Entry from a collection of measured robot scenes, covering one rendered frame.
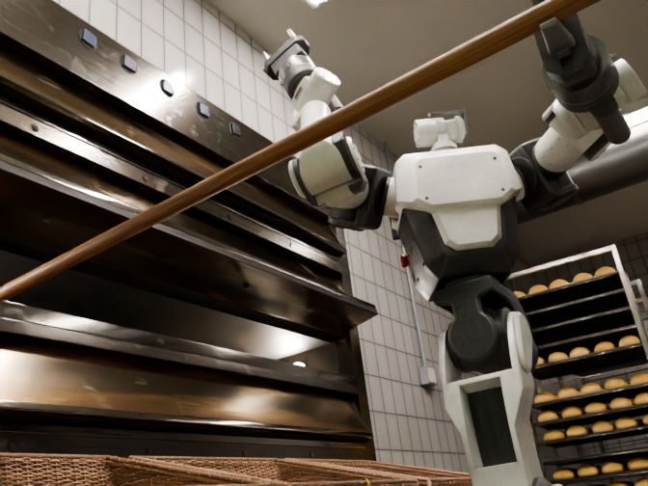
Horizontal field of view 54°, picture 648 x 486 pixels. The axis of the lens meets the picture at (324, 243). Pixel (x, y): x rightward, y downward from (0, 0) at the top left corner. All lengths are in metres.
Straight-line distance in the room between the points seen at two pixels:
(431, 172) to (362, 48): 1.68
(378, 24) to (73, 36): 1.38
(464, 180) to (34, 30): 1.23
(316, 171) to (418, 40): 1.93
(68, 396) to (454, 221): 0.94
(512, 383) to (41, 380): 1.00
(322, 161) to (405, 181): 0.28
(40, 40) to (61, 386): 0.94
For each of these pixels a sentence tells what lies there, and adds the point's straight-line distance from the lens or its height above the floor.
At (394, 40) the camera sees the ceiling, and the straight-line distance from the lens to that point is 3.01.
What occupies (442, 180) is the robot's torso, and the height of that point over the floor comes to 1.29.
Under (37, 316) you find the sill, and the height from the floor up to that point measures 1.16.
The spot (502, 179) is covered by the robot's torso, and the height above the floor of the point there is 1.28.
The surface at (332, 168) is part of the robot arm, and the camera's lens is 1.17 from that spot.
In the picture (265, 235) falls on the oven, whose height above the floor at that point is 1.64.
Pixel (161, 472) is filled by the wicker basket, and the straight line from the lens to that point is 1.46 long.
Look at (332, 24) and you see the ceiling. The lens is 2.88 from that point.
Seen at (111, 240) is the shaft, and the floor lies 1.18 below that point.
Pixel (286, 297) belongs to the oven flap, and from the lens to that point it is 2.20.
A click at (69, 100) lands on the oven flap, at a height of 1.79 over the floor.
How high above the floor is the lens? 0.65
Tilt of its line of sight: 24 degrees up
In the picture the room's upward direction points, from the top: 7 degrees counter-clockwise
